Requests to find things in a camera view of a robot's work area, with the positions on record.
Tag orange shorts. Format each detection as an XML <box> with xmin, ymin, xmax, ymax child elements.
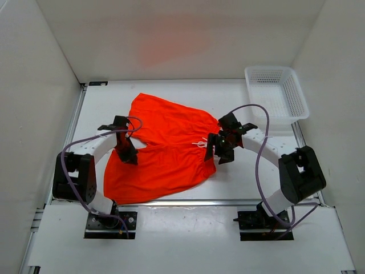
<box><xmin>103</xmin><ymin>94</ymin><xmax>220</xmax><ymax>204</ymax></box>

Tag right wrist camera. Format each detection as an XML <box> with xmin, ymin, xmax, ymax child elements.
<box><xmin>218</xmin><ymin>112</ymin><xmax>242</xmax><ymax>132</ymax></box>

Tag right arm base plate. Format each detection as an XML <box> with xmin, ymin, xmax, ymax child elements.
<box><xmin>233</xmin><ymin>211</ymin><xmax>294</xmax><ymax>241</ymax></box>

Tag aluminium front rail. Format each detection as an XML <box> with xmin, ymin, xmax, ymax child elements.
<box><xmin>119</xmin><ymin>199</ymin><xmax>261</xmax><ymax>207</ymax></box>

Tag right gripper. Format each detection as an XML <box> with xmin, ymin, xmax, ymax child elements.
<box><xmin>204</xmin><ymin>132</ymin><xmax>238</xmax><ymax>164</ymax></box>

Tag white plastic basket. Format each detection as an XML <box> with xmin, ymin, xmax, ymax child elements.
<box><xmin>245</xmin><ymin>66</ymin><xmax>310</xmax><ymax>127</ymax></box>

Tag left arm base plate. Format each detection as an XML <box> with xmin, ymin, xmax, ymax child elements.
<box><xmin>84</xmin><ymin>211</ymin><xmax>137</xmax><ymax>240</ymax></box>

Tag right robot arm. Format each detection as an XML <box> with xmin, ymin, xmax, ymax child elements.
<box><xmin>199</xmin><ymin>123</ymin><xmax>326</xmax><ymax>228</ymax></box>

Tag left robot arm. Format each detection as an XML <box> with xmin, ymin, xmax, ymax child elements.
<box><xmin>52</xmin><ymin>116</ymin><xmax>140</xmax><ymax>228</ymax></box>

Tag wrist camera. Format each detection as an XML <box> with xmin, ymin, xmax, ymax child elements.
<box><xmin>218</xmin><ymin>112</ymin><xmax>242</xmax><ymax>132</ymax></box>
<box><xmin>112</xmin><ymin>115</ymin><xmax>130</xmax><ymax>130</ymax></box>

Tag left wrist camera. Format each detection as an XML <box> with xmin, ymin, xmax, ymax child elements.
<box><xmin>112</xmin><ymin>115</ymin><xmax>130</xmax><ymax>130</ymax></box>

